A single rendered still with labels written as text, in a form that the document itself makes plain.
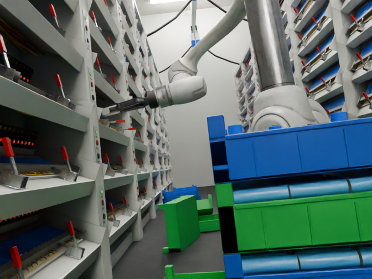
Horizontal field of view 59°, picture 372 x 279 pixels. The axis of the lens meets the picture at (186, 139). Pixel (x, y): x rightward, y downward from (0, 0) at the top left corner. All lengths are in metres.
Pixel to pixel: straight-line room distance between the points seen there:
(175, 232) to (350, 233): 1.06
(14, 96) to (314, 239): 0.54
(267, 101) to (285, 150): 0.57
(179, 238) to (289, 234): 1.04
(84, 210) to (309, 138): 0.80
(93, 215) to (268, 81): 0.65
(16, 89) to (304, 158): 0.50
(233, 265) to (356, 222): 0.14
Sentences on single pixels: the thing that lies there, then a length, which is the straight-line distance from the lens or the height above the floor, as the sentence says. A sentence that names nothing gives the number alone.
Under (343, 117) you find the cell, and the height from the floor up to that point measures 0.38.
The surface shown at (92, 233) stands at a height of 0.18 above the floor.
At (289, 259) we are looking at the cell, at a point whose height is 0.23.
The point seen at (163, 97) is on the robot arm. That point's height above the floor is 0.63.
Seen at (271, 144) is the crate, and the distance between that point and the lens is 0.39.
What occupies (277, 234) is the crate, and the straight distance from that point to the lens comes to 0.40.
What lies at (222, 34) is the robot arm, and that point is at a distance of 1.36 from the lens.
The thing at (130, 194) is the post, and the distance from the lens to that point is 1.74.
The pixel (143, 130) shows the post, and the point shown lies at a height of 0.64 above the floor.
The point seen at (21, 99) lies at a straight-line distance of 0.70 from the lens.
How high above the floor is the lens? 0.34
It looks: 5 degrees up
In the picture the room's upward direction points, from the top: 7 degrees counter-clockwise
